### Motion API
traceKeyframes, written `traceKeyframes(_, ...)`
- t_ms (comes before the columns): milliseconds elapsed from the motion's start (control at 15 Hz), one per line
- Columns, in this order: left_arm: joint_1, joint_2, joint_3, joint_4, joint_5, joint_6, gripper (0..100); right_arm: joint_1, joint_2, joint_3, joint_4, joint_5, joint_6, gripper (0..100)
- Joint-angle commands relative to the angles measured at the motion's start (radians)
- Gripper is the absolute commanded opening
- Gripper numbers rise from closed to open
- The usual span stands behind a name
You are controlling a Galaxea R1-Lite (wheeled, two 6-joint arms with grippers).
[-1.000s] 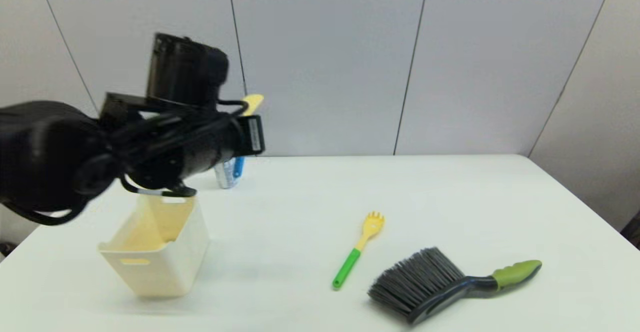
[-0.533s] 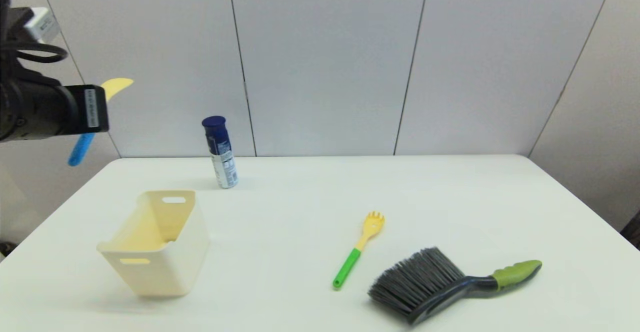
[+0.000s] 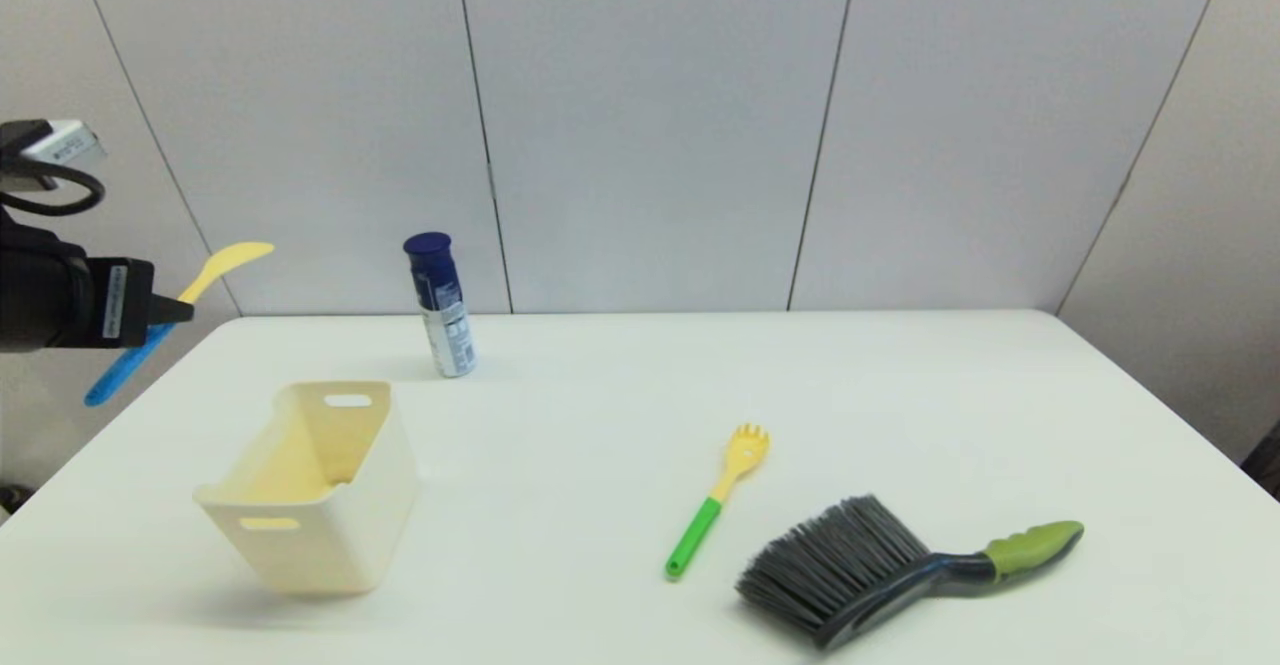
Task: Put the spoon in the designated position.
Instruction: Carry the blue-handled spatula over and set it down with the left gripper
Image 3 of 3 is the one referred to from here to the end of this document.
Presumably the blue and white spray can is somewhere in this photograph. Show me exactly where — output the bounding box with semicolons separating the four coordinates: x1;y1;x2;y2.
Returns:
403;232;479;379

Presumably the yellow spoon with blue handle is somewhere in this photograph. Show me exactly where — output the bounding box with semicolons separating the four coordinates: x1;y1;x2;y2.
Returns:
84;241;275;408

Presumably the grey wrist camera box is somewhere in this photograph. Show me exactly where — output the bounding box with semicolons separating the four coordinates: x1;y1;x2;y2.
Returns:
0;119;109;192

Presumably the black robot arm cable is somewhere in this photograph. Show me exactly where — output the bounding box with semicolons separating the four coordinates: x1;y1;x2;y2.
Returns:
0;159;107;218

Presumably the cream plastic storage basket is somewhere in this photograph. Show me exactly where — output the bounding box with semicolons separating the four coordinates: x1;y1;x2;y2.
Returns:
193;380;422;598

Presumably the dark object beside table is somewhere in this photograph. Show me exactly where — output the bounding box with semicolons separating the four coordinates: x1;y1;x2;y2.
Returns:
1240;421;1280;502

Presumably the yellow fork with green handle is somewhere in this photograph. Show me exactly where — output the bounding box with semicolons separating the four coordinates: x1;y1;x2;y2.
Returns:
664;423;771;581

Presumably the grey hand brush, green handle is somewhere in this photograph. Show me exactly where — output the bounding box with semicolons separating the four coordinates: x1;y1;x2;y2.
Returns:
735;493;1085;652

